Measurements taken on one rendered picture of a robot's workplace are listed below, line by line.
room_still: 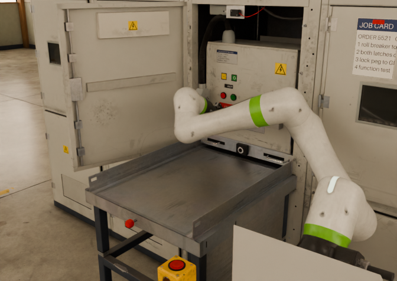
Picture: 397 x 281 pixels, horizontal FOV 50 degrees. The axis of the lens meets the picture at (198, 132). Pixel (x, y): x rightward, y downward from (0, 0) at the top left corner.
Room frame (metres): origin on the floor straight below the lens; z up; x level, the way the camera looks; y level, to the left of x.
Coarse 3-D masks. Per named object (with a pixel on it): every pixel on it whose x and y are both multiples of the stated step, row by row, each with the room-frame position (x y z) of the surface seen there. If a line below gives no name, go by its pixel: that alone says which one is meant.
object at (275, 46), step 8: (240, 40) 2.19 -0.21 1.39; (248, 40) 2.19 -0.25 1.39; (272, 48) 1.88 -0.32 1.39; (280, 48) 1.86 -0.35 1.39; (288, 48) 1.88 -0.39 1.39; (296, 48) 1.88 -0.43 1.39; (296, 64) 1.81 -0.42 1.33; (296, 72) 1.80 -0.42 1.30; (296, 80) 1.81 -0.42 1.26; (296, 88) 1.81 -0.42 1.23
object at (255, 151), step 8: (216, 136) 2.06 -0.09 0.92; (208, 144) 2.09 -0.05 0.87; (224, 144) 2.02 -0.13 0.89; (232, 144) 1.99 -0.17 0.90; (248, 144) 1.93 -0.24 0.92; (248, 152) 1.93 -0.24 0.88; (256, 152) 1.90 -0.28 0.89; (264, 152) 1.87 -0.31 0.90; (272, 152) 1.85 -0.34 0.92; (280, 152) 1.82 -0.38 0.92; (280, 160) 1.82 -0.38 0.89
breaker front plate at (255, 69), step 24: (216, 48) 2.08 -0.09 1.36; (240, 48) 1.99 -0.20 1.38; (264, 48) 1.91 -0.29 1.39; (216, 72) 2.07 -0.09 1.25; (240, 72) 1.98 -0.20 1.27; (264, 72) 1.90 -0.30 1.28; (288, 72) 1.83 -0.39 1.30; (216, 96) 2.07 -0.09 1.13; (240, 96) 1.98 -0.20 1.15; (264, 144) 1.89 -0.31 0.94; (288, 144) 1.81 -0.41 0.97
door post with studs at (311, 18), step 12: (312, 0) 1.73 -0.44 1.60; (312, 12) 1.72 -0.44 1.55; (312, 24) 1.72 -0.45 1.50; (312, 36) 1.72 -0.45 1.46; (312, 48) 1.72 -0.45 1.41; (300, 60) 1.75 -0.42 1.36; (312, 60) 1.71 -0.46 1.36; (300, 72) 1.74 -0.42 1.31; (312, 72) 1.71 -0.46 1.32; (300, 84) 1.75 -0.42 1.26; (312, 84) 1.71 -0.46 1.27; (300, 156) 1.72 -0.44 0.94; (300, 168) 1.72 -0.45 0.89; (300, 180) 1.72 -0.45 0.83; (300, 192) 1.72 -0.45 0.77; (300, 204) 1.71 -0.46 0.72; (300, 216) 1.71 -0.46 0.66; (300, 228) 1.71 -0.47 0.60
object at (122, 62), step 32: (64, 32) 1.80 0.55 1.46; (96, 32) 1.91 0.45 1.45; (128, 32) 1.96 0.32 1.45; (160, 32) 2.05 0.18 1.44; (64, 64) 1.79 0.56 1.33; (96, 64) 1.90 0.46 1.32; (128, 64) 1.99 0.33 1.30; (160, 64) 2.08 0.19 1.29; (64, 96) 1.81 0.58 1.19; (96, 96) 1.89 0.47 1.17; (128, 96) 1.98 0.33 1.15; (160, 96) 2.08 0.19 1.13; (96, 128) 1.89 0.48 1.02; (128, 128) 1.98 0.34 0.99; (160, 128) 2.08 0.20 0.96; (96, 160) 1.88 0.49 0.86
